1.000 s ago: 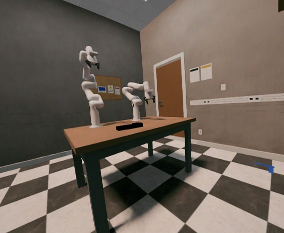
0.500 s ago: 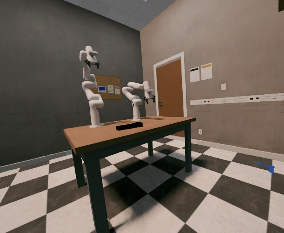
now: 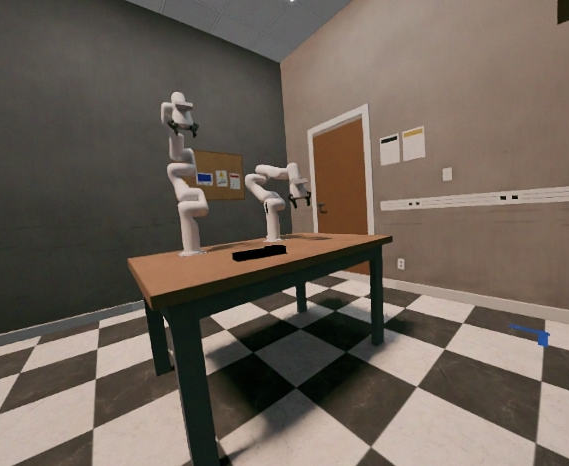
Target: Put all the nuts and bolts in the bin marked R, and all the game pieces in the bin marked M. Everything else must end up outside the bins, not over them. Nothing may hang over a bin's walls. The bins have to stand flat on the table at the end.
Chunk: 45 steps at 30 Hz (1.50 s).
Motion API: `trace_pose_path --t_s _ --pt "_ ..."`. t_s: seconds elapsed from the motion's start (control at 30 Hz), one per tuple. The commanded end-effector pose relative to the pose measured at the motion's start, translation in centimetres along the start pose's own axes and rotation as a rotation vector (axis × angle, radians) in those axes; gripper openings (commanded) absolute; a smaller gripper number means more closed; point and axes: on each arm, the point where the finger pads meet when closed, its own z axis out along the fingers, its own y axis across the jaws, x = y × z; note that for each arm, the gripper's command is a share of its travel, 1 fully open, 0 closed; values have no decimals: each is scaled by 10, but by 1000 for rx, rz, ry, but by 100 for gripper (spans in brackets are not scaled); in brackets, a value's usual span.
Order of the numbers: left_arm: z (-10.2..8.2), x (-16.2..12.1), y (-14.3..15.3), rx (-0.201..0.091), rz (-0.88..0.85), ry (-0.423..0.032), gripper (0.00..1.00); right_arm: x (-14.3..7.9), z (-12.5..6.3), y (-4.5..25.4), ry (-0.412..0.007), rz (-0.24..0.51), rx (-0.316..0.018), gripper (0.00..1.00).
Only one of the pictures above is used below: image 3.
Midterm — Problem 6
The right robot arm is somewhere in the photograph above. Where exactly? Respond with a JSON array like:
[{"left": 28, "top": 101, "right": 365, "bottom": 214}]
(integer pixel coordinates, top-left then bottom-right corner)
[{"left": 161, "top": 92, "right": 208, "bottom": 255}]

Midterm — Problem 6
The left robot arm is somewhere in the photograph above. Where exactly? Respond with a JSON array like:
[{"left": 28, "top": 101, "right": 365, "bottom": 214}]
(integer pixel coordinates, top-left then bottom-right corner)
[{"left": 245, "top": 163, "right": 308, "bottom": 242}]

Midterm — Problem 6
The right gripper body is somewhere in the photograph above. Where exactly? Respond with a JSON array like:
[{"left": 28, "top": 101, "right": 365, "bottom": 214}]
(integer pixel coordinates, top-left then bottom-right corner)
[{"left": 173, "top": 108, "right": 193, "bottom": 131}]

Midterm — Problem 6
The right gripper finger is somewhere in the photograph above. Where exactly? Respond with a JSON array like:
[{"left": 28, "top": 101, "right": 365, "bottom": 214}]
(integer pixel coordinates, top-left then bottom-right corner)
[
  {"left": 189, "top": 122, "right": 199, "bottom": 138},
  {"left": 167, "top": 119, "right": 178, "bottom": 136}
]

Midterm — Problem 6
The black three-compartment bin rack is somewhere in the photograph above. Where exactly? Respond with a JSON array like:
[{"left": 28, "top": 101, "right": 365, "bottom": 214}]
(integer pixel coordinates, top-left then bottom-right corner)
[{"left": 232, "top": 244, "right": 287, "bottom": 262}]

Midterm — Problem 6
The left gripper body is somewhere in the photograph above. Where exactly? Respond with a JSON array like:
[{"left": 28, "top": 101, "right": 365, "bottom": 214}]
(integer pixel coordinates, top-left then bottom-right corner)
[{"left": 290, "top": 183, "right": 307, "bottom": 200}]

